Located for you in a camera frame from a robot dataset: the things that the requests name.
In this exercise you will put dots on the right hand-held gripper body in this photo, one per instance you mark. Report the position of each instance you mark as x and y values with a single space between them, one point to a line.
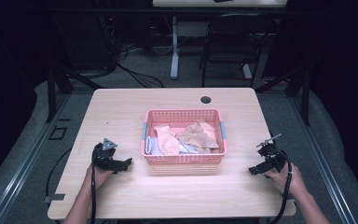
272 155

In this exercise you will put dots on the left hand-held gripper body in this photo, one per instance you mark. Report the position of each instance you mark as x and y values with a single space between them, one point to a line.
102 154

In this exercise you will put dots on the person's left hand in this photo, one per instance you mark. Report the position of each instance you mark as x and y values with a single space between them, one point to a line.
100 176

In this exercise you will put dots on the person's right hand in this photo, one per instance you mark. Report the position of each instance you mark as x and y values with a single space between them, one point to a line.
289 181

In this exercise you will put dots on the white lavender cloth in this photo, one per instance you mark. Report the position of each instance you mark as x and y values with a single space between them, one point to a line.
154 146

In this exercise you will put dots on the peach orange sock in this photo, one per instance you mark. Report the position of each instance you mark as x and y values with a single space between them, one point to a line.
168 140

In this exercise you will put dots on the grey tape strip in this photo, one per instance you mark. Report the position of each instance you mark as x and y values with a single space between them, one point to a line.
55 197

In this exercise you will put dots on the light blue white cloth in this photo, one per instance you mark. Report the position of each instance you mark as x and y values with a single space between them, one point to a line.
187 148

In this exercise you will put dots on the tan brown cloth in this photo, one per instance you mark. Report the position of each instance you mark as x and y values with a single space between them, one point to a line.
199 135

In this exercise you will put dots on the black metal stand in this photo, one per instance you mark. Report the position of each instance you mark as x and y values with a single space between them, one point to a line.
304 93
52 93

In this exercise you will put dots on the pink plastic basket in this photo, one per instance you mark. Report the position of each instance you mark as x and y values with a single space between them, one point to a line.
183 115

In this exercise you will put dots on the white desk leg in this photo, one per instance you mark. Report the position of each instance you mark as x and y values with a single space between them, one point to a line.
174 49
247 71

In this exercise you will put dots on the black folding chair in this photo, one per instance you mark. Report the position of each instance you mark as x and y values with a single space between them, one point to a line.
236 37

